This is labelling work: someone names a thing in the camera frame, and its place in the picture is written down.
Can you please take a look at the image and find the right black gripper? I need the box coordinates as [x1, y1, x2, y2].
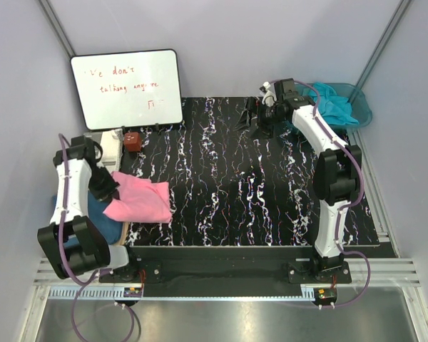
[233, 97, 286, 141]

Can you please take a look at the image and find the pink t shirt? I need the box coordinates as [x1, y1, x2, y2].
[103, 171, 172, 224]

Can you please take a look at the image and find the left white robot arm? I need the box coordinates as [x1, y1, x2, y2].
[37, 134, 140, 285]

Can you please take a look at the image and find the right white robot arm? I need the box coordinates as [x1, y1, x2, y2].
[235, 78, 364, 283]

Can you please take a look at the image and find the grey white booklet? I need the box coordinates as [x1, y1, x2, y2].
[83, 128, 123, 173]

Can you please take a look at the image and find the folded blue t shirt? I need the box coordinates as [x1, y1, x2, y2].
[51, 191, 123, 248]

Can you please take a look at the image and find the dark red small box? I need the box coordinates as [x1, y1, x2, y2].
[123, 132, 142, 152]

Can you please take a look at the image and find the black marbled table mat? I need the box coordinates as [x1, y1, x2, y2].
[126, 95, 381, 247]

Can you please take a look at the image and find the turquoise t shirt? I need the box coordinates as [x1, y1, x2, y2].
[312, 82, 360, 126]

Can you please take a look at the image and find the teal plastic basin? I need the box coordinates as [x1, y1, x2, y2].
[292, 82, 374, 135]

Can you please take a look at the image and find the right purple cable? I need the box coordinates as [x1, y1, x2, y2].
[281, 82, 372, 309]

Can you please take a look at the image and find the purple cable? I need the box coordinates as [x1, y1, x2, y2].
[281, 82, 372, 309]
[56, 133, 142, 339]

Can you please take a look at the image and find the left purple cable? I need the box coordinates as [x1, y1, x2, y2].
[56, 133, 142, 339]

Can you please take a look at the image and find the white whiteboard black frame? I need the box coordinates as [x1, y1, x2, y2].
[71, 49, 183, 130]

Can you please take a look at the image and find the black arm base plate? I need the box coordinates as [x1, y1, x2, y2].
[101, 247, 352, 300]

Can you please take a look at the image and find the white slotted cable duct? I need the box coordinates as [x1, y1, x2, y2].
[49, 286, 322, 301]

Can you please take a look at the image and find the aluminium extrusion rail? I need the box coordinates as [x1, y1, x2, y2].
[34, 259, 422, 288]

